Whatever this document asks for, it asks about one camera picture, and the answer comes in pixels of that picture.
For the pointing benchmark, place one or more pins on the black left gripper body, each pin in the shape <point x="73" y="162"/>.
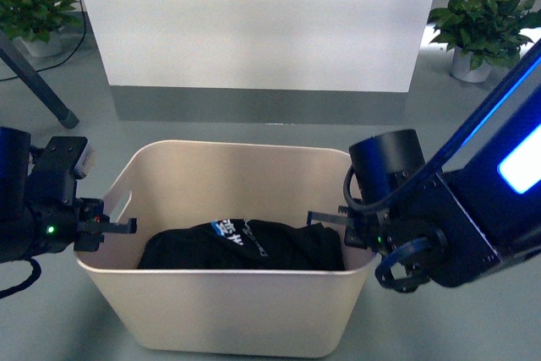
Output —
<point x="56" y="226"/>

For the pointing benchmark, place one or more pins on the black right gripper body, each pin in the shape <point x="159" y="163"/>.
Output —
<point x="384" y="234"/>

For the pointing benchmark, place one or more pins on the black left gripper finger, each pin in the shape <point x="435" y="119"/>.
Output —
<point x="129" y="227"/>

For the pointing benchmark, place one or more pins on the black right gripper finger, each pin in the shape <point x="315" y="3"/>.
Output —
<point x="314" y="216"/>

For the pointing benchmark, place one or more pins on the beige plastic laundry hamper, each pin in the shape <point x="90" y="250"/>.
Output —
<point x="180" y="183"/>

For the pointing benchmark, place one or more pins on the right robot arm blue light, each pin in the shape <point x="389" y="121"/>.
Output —
<point x="471" y="210"/>

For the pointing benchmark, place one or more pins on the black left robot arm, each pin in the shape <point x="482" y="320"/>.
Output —
<point x="17" y="161"/>

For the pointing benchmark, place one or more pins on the black clothes in hamper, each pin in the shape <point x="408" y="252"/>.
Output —
<point x="240" y="244"/>

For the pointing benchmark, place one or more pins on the potted green plant left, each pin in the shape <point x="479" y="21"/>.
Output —
<point x="39" y="24"/>

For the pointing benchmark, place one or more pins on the potted green plant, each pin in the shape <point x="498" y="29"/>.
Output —
<point x="483" y="34"/>
<point x="39" y="24"/>

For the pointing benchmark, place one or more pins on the potted green plant right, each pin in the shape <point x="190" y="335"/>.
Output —
<point x="483" y="34"/>

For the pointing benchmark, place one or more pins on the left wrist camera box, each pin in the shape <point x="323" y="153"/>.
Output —
<point x="64" y="161"/>

